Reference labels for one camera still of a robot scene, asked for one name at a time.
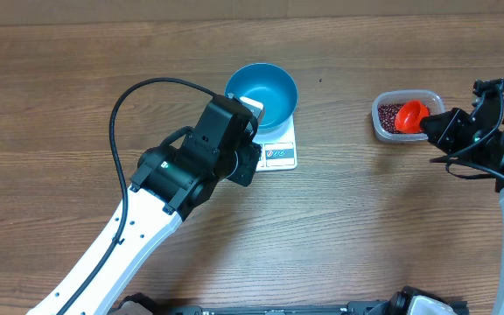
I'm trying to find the red measuring scoop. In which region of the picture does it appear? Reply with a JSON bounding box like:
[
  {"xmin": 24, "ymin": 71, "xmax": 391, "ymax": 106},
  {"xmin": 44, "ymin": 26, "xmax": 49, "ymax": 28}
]
[{"xmin": 394, "ymin": 100, "xmax": 431, "ymax": 134}]

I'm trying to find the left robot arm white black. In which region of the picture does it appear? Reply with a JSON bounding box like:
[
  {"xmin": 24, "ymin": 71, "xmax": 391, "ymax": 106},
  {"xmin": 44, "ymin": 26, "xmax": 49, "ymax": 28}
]
[{"xmin": 31, "ymin": 95, "xmax": 265, "ymax": 314}]

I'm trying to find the white digital kitchen scale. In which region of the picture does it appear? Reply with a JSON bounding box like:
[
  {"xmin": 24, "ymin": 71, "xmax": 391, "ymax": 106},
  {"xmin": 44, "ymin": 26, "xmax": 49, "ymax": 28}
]
[{"xmin": 254, "ymin": 117, "xmax": 298, "ymax": 172}]

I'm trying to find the teal blue bowl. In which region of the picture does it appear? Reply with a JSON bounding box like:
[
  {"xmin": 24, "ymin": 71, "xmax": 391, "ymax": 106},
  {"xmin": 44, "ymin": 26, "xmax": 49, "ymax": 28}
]
[{"xmin": 225, "ymin": 63, "xmax": 298, "ymax": 132}]

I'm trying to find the clear plastic container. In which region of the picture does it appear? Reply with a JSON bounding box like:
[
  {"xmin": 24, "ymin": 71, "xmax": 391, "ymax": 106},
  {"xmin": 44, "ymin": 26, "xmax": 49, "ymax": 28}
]
[{"xmin": 372, "ymin": 89, "xmax": 445, "ymax": 144}]

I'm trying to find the red adzuki beans pile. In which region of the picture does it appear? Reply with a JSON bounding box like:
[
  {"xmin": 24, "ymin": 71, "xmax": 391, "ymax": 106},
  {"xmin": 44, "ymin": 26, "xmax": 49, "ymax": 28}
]
[{"xmin": 377, "ymin": 102, "xmax": 406, "ymax": 134}]

